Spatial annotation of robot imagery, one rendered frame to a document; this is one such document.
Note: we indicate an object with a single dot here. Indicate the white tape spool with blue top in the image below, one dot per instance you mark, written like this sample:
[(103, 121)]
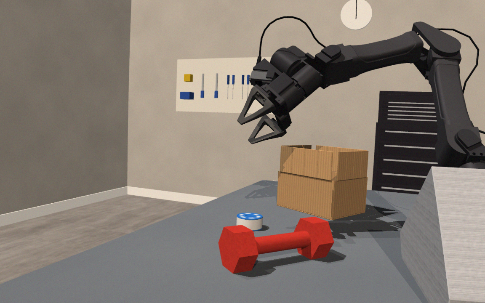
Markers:
[(252, 221)]

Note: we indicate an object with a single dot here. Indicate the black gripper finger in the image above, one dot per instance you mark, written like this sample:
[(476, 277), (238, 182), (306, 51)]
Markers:
[(265, 120), (256, 94)]

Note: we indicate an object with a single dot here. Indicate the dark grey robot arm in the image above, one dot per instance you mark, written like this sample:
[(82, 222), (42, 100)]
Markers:
[(458, 143)]

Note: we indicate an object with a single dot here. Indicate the red hexagonal dumbbell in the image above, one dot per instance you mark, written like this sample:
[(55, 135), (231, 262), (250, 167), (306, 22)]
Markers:
[(239, 248)]

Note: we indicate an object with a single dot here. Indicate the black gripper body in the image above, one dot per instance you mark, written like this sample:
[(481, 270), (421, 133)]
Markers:
[(293, 98)]

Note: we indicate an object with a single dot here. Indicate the brown cardboard box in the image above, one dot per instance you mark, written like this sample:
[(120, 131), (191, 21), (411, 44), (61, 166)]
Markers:
[(329, 182)]

